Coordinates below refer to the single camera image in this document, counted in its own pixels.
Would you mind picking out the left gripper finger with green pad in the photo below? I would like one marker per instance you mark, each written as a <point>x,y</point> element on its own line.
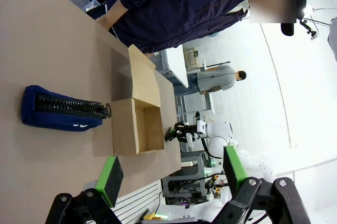
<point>109,179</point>

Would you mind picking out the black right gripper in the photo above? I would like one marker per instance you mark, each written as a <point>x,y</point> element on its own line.
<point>188,130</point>

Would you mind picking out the brown cardboard box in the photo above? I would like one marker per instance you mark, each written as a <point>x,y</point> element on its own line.
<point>144,87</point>

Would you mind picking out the person's bare forearm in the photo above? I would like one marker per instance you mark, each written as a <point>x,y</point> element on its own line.
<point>117,11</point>

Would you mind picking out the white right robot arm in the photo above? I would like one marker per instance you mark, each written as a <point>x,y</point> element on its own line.
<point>223,132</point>

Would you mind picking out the person's hand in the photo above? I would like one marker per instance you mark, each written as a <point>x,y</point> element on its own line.
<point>104,22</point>

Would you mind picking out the metal equipment rack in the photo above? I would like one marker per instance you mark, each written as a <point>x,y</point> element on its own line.
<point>189,182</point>

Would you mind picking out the yellow tool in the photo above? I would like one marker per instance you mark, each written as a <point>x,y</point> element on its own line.
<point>150,216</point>

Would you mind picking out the background person in grey shirt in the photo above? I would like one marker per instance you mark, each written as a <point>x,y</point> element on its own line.
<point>216,79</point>

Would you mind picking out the white background table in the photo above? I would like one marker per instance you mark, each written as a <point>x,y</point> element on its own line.
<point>177,66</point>

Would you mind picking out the blue zipper pencil pouch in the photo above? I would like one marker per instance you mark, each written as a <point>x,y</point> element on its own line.
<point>52,118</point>

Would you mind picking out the wooden shelf cart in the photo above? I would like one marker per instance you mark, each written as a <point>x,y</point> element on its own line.
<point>190,58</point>

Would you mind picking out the person in navy jacket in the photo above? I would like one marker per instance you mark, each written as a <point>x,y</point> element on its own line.
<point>179,5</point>

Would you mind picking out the clear plastic storage bin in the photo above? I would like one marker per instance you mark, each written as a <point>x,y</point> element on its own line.
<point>93,8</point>

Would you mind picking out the grey softbox light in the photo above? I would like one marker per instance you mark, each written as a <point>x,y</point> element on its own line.
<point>333,37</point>

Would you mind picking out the camera on black mount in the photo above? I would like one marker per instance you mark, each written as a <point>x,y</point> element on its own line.
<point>309,29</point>

